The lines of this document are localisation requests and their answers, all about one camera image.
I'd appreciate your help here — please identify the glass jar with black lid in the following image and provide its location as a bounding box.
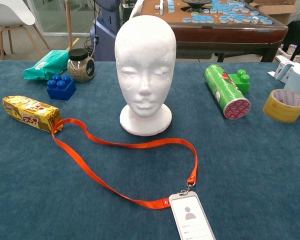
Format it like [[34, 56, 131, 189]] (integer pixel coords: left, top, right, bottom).
[[66, 48, 96, 83]]

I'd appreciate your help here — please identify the brown cardboard box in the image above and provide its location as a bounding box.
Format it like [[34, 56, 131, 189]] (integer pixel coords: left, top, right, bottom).
[[248, 0, 300, 26]]

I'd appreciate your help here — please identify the white chair with wooden legs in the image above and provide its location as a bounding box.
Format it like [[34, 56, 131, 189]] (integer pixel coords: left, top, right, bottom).
[[0, 0, 51, 61]]

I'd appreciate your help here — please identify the teal wet wipes pack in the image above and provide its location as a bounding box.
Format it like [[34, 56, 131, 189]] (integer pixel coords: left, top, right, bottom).
[[23, 49, 70, 81]]

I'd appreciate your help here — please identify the blue toy building brick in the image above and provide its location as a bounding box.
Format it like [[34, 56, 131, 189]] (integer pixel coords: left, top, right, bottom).
[[46, 74, 77, 101]]

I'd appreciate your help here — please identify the black round table console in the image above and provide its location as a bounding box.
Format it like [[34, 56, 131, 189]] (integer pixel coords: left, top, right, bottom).
[[181, 0, 213, 13]]

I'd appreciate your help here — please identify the yellow packing tape roll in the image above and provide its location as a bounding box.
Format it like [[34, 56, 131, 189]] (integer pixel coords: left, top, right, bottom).
[[262, 88, 300, 123]]

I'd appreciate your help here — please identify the orange lanyard strap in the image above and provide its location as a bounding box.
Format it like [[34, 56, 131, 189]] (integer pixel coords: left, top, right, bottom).
[[51, 118, 199, 210]]

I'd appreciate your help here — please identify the green toy building brick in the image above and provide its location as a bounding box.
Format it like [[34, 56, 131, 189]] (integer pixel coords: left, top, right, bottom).
[[227, 69, 251, 95]]

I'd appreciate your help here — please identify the wooden pole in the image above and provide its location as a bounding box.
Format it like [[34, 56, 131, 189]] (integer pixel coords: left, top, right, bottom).
[[64, 0, 74, 51]]

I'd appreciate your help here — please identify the blue grey machine base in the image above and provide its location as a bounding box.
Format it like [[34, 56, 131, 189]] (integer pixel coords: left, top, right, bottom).
[[89, 0, 123, 62]]

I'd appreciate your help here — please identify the brown mahjong table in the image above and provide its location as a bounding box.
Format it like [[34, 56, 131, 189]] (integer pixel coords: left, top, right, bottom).
[[129, 0, 290, 63]]

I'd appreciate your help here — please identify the green chips can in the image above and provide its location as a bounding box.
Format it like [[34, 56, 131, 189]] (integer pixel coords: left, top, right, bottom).
[[203, 64, 252, 121]]

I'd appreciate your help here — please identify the gold yellow biscuit pack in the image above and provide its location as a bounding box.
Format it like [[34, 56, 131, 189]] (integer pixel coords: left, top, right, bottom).
[[1, 95, 65, 134]]

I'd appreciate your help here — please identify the white pink carton box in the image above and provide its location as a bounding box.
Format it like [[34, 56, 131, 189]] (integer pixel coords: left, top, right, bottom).
[[267, 55, 297, 85]]

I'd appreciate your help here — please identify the white ID badge holder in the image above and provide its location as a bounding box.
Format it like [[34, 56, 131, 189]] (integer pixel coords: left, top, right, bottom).
[[168, 184, 217, 240]]

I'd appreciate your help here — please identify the white foam mannequin head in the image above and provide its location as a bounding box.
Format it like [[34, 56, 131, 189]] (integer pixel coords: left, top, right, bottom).
[[114, 14, 177, 137]]

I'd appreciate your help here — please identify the dark blue table cloth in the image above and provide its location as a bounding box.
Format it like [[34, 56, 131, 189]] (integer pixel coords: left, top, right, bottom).
[[0, 60, 300, 240]]

